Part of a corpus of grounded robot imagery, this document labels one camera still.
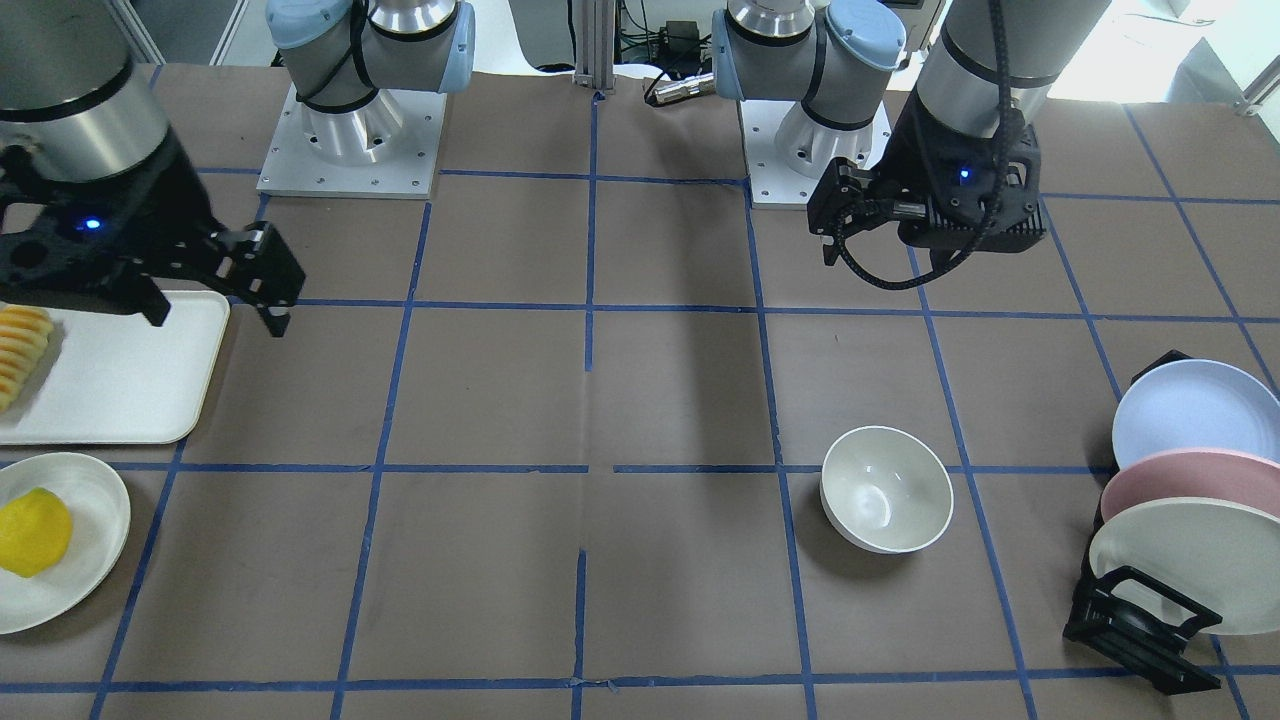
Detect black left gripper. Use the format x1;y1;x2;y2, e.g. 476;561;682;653
808;95;1046;268

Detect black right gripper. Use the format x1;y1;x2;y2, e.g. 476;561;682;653
3;131;306;338

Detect white ceramic bowl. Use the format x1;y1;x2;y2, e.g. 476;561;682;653
819;425;955;555

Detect yellow lemon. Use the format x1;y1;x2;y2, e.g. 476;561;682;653
1;487;74;578

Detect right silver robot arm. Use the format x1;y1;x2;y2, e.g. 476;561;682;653
1;1;476;337

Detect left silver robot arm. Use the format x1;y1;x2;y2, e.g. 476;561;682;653
710;1;1108;290

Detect white rectangular tray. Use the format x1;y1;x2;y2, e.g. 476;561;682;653
1;290;230;446

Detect sliced yellow fruit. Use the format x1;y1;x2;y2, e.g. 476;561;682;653
1;304;54;413

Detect white round plate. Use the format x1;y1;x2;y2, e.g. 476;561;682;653
1;452;131;634

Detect blue plate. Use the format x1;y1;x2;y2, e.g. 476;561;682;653
1111;359;1279;469

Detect pink plate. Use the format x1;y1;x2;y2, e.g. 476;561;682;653
1100;448;1279;521

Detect black dish rack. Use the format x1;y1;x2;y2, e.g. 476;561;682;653
1062;350;1225;694

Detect cream plate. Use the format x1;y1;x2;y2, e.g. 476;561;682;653
1088;497;1279;635

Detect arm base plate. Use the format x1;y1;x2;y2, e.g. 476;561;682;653
739;100;891;210
256;87;448;200

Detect aluminium frame post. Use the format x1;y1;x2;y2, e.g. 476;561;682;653
570;0;618;96

